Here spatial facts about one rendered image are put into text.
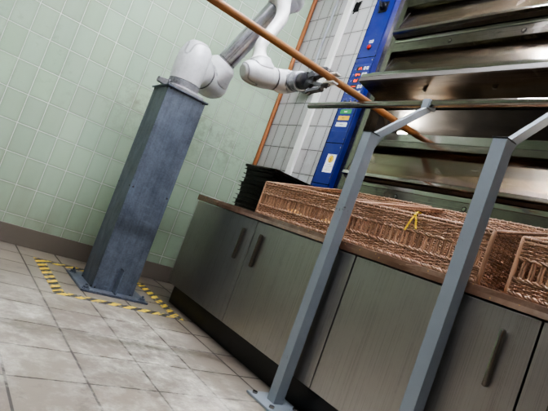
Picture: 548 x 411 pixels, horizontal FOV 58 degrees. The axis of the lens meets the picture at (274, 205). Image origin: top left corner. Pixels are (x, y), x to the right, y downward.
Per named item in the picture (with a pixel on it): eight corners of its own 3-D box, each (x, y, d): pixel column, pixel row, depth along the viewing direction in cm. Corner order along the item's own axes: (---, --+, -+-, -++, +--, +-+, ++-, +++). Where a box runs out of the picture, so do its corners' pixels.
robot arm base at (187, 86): (149, 82, 240) (153, 72, 241) (188, 102, 253) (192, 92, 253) (163, 81, 225) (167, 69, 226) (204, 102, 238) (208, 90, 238)
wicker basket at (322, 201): (329, 240, 249) (346, 190, 251) (413, 270, 202) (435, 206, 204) (252, 211, 223) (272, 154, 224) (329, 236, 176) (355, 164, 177)
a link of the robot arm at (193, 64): (162, 72, 236) (178, 30, 237) (180, 87, 253) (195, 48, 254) (190, 80, 230) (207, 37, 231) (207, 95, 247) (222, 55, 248)
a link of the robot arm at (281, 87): (302, 95, 226) (278, 90, 219) (282, 96, 239) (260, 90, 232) (305, 72, 225) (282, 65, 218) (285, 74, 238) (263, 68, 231)
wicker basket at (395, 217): (420, 271, 201) (442, 208, 202) (561, 320, 154) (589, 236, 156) (337, 239, 174) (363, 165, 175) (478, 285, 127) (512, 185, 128)
